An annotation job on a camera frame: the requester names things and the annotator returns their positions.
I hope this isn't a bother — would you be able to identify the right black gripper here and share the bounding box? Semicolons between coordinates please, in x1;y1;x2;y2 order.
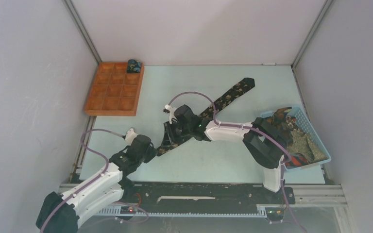
161;120;192;147

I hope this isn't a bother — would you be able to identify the black gold floral tie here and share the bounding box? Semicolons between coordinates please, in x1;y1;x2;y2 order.
157;78;255;157

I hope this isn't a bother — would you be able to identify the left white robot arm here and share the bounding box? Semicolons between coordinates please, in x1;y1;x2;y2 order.
35;128;157;233

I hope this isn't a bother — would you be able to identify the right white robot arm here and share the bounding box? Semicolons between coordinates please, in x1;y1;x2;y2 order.
163;105;291;203

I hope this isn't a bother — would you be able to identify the pile of ties in basket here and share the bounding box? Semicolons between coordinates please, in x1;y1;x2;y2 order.
267;107;329;168

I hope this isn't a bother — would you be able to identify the orange compartment tray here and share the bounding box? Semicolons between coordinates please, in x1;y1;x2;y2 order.
84;62;145;117

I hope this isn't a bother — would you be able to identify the rolled blue patterned tie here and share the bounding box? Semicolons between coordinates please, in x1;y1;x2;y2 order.
126;59;142;73

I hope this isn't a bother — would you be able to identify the light blue plastic basket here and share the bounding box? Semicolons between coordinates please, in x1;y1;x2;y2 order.
259;106;332;171

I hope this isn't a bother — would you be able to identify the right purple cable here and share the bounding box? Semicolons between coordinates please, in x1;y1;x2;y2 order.
165;91;306;233

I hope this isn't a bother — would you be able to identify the purple cable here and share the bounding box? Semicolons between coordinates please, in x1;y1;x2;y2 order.
165;91;306;233
40;128;150;233

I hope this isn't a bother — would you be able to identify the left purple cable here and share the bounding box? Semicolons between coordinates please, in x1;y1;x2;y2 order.
40;128;150;233

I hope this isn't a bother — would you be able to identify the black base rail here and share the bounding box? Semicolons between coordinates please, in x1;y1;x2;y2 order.
121;182;296;216

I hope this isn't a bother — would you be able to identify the aluminium frame rail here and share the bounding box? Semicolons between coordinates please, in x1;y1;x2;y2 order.
45;183;348;233

